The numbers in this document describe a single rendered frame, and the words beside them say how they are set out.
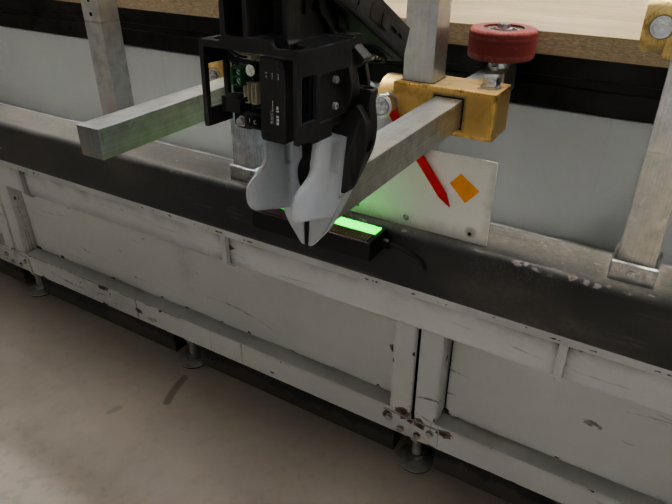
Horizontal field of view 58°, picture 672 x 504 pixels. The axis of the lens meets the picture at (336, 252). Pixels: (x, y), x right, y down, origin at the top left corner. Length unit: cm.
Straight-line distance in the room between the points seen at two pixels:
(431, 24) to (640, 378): 46
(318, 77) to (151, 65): 91
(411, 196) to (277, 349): 75
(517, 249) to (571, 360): 16
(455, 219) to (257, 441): 86
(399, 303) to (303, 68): 54
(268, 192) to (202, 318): 110
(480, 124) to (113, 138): 36
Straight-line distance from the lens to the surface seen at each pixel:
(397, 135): 53
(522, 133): 88
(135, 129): 62
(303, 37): 37
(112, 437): 150
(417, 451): 135
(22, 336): 189
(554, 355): 79
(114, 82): 99
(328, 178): 41
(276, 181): 43
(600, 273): 69
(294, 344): 135
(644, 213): 65
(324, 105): 37
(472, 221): 69
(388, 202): 73
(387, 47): 45
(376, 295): 84
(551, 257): 70
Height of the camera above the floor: 103
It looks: 30 degrees down
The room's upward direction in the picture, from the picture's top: straight up
